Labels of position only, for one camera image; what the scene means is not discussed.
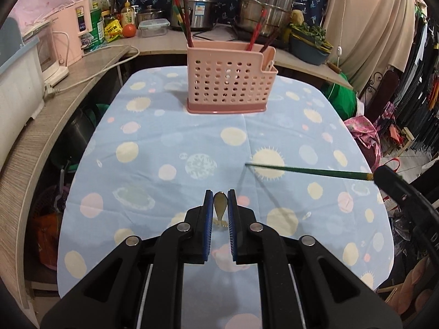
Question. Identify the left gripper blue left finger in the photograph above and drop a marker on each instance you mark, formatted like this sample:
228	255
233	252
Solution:
207	220

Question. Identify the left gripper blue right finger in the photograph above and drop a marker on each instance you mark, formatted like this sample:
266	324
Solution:
232	210

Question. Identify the small gold fork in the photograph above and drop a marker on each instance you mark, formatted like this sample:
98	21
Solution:
220	204

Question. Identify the pink perforated utensil holder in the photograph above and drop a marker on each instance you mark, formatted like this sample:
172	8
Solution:
226	78

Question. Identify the red green yellow chopstick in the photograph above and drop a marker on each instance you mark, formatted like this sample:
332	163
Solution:
176	13

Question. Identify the blue patterned tablecloth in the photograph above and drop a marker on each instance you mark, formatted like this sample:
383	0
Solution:
150	160

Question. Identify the pink floral cloth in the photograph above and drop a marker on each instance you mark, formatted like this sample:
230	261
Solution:
367	139

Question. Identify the green plastic bag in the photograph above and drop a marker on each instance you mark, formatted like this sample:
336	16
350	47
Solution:
342	99

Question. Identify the black induction cooktop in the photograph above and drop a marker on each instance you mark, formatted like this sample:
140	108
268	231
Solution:
244	35

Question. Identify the blue basin with greens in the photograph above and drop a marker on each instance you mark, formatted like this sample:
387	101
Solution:
309	44

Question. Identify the clear food container green lid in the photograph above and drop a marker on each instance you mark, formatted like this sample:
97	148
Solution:
153	27

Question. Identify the beige curtain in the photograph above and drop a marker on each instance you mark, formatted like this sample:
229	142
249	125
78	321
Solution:
373	35

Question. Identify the red tomato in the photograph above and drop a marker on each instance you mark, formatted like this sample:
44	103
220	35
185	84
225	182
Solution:
129	31

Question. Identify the yellow snack packet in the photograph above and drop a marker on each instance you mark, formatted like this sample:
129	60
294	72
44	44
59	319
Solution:
113	31

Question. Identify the small lidded steel pot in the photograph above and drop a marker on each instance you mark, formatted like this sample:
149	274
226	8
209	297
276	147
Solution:
148	13

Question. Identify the silver rice cooker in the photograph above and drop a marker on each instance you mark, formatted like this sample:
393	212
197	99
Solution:
202	14

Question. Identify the yellow oil bottle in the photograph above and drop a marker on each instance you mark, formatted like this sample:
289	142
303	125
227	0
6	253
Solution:
127	14

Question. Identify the stacked steel steamer pot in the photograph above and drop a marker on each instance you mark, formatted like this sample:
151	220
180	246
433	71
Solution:
277	14

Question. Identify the white dish rack box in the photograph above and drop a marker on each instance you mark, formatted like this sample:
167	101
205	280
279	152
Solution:
22	84

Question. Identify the pink electric kettle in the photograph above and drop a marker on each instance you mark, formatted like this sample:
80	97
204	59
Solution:
68	25

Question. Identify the white carton box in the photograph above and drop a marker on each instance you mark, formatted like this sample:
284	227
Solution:
99	4

